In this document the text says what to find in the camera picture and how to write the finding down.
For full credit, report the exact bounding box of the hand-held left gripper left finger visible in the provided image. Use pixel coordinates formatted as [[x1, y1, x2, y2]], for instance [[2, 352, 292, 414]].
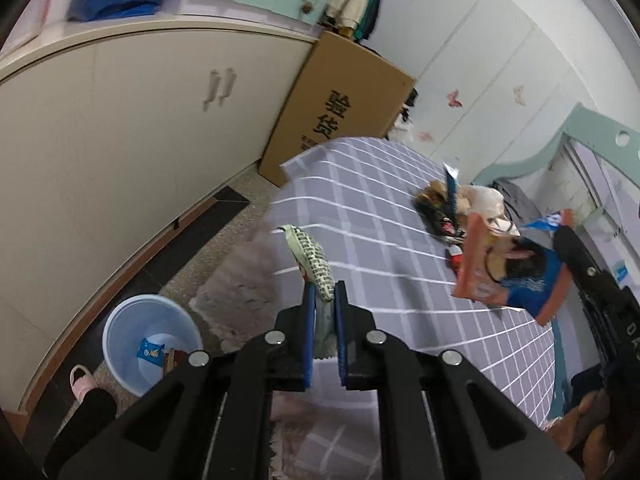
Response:
[[42, 282, 318, 480]]

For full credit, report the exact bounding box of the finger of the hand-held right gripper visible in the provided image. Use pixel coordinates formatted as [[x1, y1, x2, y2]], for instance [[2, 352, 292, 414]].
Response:
[[552, 225, 626, 321]]

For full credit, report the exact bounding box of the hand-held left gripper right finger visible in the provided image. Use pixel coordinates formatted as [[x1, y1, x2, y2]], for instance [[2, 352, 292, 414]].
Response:
[[334, 280, 586, 480]]

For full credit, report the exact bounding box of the blue white wrapper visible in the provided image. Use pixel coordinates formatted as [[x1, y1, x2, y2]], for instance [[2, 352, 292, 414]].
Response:
[[522, 210, 576, 233]]

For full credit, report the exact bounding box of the blue and orange snack packet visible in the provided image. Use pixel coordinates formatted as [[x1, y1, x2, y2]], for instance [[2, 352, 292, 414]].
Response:
[[492, 240, 573, 323]]

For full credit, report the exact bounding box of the green white snack wrapper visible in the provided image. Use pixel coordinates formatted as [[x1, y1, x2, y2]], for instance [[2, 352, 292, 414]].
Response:
[[280, 225, 337, 361]]

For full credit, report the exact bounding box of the white plastic bag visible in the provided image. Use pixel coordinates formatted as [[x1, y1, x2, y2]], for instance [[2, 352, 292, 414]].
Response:
[[457, 185, 506, 221]]

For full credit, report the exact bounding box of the brown snack packet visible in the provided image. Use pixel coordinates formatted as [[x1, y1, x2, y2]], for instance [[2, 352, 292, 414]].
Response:
[[165, 347, 189, 376]]

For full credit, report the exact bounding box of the blue strip wrapper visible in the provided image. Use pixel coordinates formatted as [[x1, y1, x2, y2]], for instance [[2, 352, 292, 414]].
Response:
[[442, 162, 461, 221]]

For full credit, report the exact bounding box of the dark snack packet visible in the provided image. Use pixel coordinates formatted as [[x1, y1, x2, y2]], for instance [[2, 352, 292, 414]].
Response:
[[414, 180, 463, 238]]

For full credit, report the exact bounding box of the light blue plastic bucket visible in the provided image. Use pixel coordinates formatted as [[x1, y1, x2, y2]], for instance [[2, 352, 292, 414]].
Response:
[[102, 295, 203, 397]]

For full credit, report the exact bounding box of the person's right hand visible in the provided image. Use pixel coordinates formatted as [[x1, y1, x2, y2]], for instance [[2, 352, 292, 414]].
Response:
[[550, 390, 616, 466]]

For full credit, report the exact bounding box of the grey clothing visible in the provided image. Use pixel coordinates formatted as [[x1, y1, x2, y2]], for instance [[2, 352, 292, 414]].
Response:
[[492, 177, 543, 231]]

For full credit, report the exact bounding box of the grey checked tablecloth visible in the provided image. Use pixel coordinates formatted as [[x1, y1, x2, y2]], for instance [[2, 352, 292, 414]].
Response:
[[262, 136, 558, 480]]

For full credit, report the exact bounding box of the pile of dark and white clothes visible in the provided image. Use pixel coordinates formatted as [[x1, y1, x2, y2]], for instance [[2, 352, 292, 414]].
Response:
[[390, 90, 418, 141]]

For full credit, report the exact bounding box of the pink slipper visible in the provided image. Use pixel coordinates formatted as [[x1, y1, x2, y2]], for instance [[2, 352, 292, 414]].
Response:
[[69, 364, 101, 403]]

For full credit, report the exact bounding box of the large cardboard box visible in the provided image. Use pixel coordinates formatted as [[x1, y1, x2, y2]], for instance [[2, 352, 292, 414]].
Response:
[[257, 30, 417, 186]]

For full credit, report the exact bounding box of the white wardrobe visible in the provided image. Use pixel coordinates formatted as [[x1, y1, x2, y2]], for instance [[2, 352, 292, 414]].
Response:
[[375, 0, 601, 181]]

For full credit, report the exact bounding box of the cream cabinet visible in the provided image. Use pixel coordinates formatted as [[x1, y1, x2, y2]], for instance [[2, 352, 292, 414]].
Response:
[[0, 20, 321, 411]]

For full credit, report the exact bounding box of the green hanging garment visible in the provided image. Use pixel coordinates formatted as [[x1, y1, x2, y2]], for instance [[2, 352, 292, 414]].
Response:
[[357, 0, 386, 41]]

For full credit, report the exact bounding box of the white bag with red print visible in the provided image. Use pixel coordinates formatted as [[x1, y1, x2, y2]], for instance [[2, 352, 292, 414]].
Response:
[[10, 0, 71, 46]]

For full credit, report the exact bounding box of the mint green bed frame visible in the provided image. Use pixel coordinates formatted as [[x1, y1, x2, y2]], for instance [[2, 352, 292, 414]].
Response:
[[472, 102, 640, 196]]

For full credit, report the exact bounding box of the metal cabinet handle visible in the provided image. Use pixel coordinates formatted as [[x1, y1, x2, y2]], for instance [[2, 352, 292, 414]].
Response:
[[217, 67, 237, 106], [202, 70, 221, 111]]

